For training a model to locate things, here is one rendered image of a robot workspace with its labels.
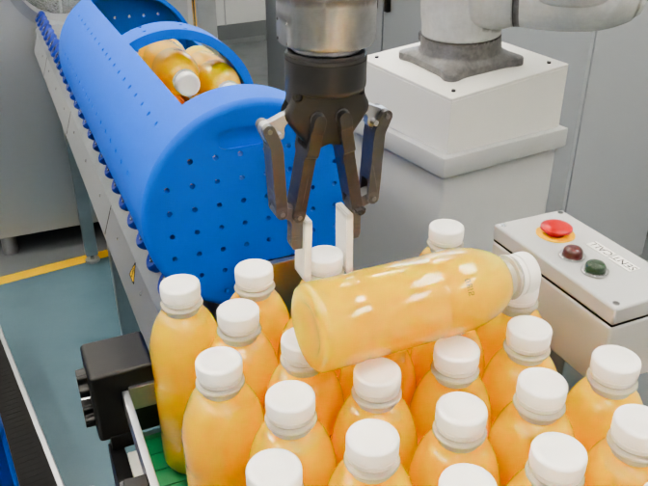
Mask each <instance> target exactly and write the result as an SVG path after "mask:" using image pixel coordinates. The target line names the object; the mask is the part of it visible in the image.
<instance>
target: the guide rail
mask: <svg viewBox="0 0 648 486"><path fill-rule="evenodd" d="M121 394H122V400H123V406H124V411H125V415H126V418H127V421H128V425H129V428H130V431H131V435H132V438H133V441H134V445H135V447H136V450H137V454H138V457H139V460H140V464H141V467H142V471H143V474H146V475H147V477H148V483H149V486H159V483H158V480H157V477H156V473H155V470H154V467H153V465H152V462H151V459H150V456H149V450H148V447H147V444H146V441H145V438H144V435H143V432H142V428H141V425H140V422H139V420H138V417H137V414H136V411H135V407H134V404H133V401H132V398H131V395H130V392H129V391H122V392H121Z"/></svg>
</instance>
